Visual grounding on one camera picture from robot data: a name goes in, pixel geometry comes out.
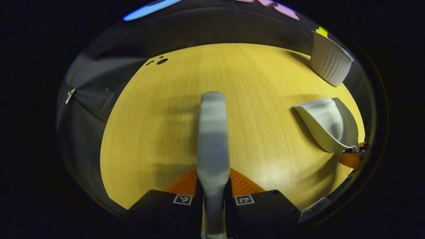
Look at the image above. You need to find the wooden desktop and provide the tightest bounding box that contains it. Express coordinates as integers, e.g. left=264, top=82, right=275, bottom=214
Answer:
left=100, top=43, right=366, bottom=210

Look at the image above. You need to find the white plastic dustpan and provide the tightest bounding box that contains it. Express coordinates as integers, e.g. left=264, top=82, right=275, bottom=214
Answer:
left=292, top=97, right=360, bottom=153

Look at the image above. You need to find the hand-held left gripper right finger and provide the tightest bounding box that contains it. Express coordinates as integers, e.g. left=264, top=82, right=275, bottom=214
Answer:
left=224, top=168, right=302, bottom=239

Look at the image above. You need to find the white ribbed garbage bin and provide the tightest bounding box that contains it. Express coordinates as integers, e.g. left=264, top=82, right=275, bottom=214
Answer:
left=310, top=31, right=354, bottom=87

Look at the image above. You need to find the black backdrop cloth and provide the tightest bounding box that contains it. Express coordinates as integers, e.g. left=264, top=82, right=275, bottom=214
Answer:
left=56, top=0, right=376, bottom=213

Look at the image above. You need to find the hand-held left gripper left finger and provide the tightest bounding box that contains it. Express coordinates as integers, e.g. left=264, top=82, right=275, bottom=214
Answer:
left=128, top=169, right=204, bottom=239

